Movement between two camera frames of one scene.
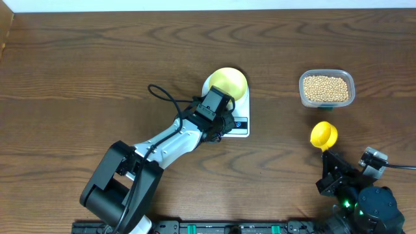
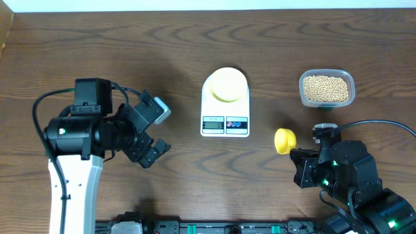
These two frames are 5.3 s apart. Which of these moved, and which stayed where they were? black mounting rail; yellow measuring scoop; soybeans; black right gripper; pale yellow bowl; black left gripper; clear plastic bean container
Moved: black right gripper; black left gripper; yellow measuring scoop
Stayed: pale yellow bowl; clear plastic bean container; soybeans; black mounting rail
